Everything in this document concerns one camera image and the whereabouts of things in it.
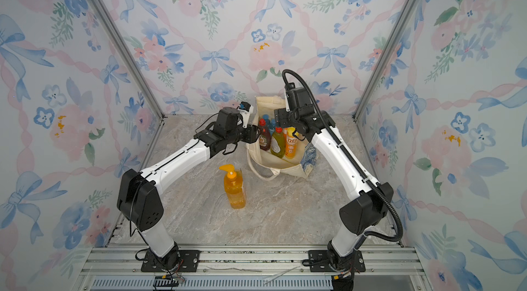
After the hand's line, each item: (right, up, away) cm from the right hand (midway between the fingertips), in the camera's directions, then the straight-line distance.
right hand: (288, 111), depth 79 cm
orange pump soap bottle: (-21, -29, -1) cm, 35 cm away
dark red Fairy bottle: (-9, -11, +18) cm, 23 cm away
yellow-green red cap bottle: (-3, -13, +16) cm, 21 cm away
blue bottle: (-9, -1, +20) cm, 22 cm away
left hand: (-11, -6, +4) cm, 13 cm away
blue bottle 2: (-6, -6, +19) cm, 21 cm away
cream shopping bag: (-11, -21, +13) cm, 27 cm away
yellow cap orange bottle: (+2, -13, +12) cm, 17 cm away
